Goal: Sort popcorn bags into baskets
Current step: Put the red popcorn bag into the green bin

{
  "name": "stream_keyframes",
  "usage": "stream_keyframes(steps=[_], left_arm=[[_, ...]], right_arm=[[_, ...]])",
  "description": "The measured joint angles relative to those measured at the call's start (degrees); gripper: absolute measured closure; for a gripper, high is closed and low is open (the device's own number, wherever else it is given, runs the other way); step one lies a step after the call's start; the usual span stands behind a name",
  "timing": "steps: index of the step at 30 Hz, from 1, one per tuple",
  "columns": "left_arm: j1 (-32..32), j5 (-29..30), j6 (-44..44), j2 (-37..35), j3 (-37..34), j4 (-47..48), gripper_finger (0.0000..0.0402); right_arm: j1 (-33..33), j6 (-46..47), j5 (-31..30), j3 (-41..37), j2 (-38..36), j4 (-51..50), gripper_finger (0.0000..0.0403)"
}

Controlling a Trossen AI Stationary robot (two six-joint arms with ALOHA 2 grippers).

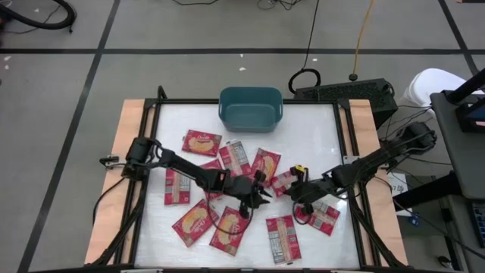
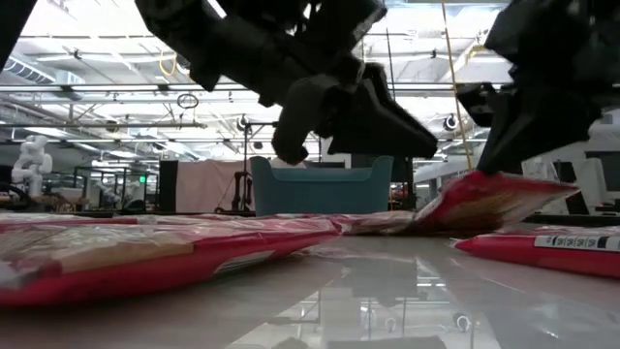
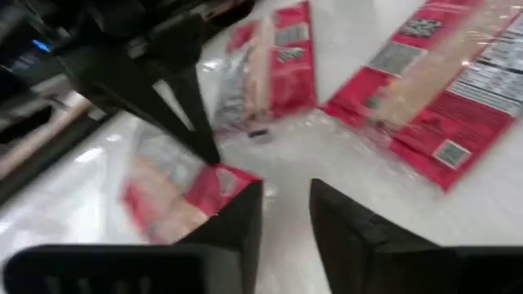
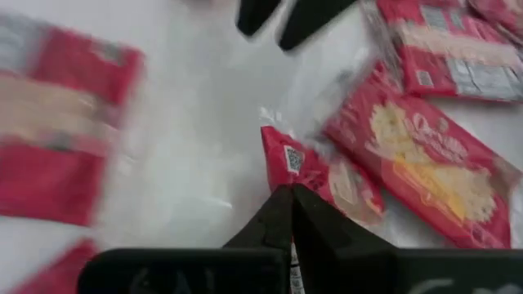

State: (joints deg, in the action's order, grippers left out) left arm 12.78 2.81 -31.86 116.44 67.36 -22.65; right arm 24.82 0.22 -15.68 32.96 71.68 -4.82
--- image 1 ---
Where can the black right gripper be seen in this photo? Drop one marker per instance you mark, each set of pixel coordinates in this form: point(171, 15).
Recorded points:
point(316, 186)

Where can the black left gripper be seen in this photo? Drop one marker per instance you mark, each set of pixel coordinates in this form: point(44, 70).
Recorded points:
point(242, 187)

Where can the red popcorn bag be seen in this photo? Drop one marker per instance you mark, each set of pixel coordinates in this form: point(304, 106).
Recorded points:
point(213, 165)
point(195, 223)
point(227, 237)
point(324, 220)
point(267, 163)
point(283, 239)
point(235, 159)
point(177, 189)
point(280, 182)
point(201, 143)

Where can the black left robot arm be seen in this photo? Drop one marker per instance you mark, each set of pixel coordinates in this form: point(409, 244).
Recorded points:
point(182, 163)

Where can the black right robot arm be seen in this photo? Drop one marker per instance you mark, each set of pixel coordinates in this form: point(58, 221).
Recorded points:
point(363, 167)

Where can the silver metal plate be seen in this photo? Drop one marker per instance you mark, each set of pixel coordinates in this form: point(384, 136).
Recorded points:
point(350, 160)

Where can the teal plastic basket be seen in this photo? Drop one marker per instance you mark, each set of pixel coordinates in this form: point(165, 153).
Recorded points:
point(250, 113)

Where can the white paper sheet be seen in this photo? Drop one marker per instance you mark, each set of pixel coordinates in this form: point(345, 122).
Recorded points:
point(398, 189)

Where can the blue tag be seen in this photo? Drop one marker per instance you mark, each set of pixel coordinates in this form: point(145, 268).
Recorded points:
point(415, 220)

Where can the black desk leg beam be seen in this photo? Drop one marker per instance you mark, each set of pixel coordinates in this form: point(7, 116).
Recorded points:
point(428, 191)

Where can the black table clamp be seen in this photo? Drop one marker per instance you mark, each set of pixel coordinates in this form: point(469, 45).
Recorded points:
point(110, 161)

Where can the grey desk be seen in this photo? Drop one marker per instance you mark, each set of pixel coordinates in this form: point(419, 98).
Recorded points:
point(466, 163)

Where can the white chair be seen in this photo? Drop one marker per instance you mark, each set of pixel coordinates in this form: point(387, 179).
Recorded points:
point(432, 81)

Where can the black device with blue screen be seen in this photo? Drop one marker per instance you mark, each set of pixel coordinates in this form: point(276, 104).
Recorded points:
point(464, 117)

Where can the black keyboard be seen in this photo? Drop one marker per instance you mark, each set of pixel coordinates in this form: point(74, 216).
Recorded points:
point(480, 223)

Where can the black metal table frame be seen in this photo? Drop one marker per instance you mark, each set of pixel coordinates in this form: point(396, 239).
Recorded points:
point(182, 101)

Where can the black monitor post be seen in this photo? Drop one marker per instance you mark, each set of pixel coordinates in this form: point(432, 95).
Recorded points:
point(466, 89)

